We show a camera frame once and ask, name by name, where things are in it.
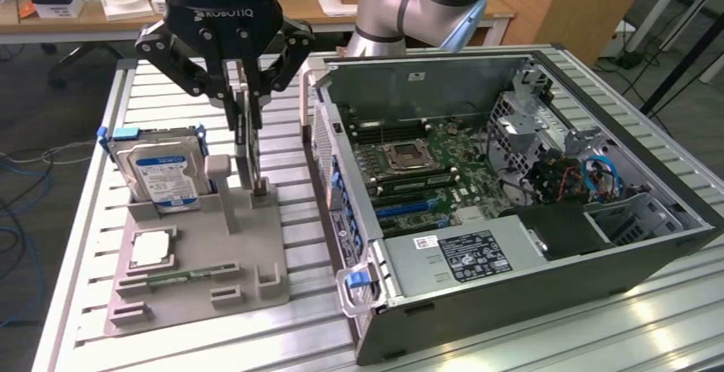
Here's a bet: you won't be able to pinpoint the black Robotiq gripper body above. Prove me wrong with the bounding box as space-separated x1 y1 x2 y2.
156 0 287 66

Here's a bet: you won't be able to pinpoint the white paper sheets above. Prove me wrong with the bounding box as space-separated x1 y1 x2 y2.
313 0 358 18

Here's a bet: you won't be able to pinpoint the white square tape holder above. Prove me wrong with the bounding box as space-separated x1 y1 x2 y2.
100 0 155 22

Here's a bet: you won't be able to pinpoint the black chair base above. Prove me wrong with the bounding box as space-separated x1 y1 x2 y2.
46 43 130 90

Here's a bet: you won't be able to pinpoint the white box black lid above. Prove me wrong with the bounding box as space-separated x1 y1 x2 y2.
27 0 86 19

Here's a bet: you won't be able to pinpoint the hard disk in blue carrier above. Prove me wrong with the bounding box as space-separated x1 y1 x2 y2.
95 124 214 216

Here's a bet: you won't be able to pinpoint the CPU socket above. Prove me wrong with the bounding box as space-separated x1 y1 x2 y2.
382 141 434 175

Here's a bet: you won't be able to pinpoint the installed green RAM stick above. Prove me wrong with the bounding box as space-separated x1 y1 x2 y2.
373 175 458 190

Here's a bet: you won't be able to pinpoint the green motherboard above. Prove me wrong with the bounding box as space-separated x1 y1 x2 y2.
338 108 521 240

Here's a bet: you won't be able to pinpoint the perforated metal drive cage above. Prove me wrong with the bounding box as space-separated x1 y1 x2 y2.
485 66 559 169

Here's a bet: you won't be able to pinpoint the long blue expansion slot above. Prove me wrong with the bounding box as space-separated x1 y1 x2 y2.
376 199 449 217

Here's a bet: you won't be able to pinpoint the silver CPU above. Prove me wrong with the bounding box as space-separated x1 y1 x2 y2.
130 231 174 268

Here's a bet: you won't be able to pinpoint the silver finned chipset heatsink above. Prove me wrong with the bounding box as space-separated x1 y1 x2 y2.
452 207 489 225

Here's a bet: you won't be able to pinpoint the wooden cabinet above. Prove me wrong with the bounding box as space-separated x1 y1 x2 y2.
500 0 661 68

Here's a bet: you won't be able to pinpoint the grey power supply unit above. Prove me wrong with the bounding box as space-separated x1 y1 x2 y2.
381 214 549 299

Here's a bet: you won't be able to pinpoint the grey plastic parts rack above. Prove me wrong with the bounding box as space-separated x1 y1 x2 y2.
103 153 291 339

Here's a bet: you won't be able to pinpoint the black plastic cover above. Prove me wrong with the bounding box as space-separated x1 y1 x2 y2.
514 201 617 261

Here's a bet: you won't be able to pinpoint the black slanted stand pole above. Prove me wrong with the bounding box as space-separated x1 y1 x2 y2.
639 0 724 119

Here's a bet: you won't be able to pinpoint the grey metal disk bay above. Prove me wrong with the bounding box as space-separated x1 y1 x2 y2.
581 192 689 248

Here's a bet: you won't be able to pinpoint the open black PC case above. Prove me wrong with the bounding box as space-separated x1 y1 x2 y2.
298 42 724 367

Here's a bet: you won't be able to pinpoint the wooden desk white frame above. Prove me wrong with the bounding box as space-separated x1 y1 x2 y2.
0 0 214 47
207 0 517 58

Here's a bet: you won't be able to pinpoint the white floor cable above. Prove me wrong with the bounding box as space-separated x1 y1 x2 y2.
0 142 95 165

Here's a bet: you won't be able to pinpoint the black cable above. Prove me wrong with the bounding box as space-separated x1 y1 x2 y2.
484 128 538 207

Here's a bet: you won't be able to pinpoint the blue floor cable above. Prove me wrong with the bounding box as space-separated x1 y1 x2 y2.
0 158 48 329

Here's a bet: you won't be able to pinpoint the blue SATA wire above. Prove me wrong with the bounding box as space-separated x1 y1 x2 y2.
581 154 624 203

